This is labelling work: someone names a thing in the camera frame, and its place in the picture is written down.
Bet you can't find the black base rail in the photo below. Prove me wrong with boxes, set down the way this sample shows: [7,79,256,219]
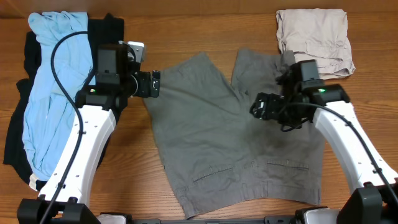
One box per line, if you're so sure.
[127,215,294,224]

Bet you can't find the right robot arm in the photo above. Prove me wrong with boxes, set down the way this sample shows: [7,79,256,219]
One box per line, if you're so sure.
[250,60,397,224]

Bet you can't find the folded beige shorts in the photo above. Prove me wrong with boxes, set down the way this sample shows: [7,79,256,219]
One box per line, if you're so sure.
[276,9,356,80]

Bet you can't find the light blue garment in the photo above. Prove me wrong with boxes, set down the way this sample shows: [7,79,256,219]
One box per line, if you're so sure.
[22,11,93,181]

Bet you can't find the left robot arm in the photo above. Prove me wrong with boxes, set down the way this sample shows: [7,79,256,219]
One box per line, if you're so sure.
[17,41,160,224]

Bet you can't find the grey shorts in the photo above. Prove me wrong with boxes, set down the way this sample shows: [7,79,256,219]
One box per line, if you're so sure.
[144,49,325,218]

